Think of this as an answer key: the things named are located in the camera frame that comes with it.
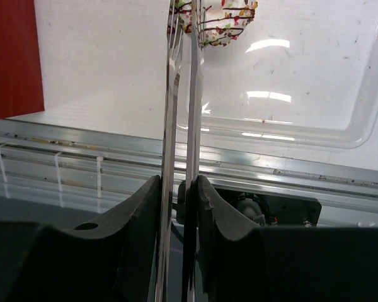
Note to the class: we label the red brown paper bag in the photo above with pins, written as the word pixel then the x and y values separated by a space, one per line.
pixel 21 88

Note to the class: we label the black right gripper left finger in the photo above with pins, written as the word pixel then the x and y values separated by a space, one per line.
pixel 108 258

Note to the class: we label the white chocolate drizzled donut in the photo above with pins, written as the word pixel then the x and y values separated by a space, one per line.
pixel 218 22

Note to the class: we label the clear plastic tray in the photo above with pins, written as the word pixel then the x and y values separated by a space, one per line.
pixel 303 72

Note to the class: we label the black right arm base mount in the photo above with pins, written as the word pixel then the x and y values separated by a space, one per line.
pixel 236 208

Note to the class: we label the aluminium frame rail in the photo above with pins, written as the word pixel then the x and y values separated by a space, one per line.
pixel 93 171

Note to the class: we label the metal serving tongs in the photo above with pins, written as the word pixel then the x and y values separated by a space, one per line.
pixel 175 34

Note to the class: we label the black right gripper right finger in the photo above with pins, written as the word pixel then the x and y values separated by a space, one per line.
pixel 242 261

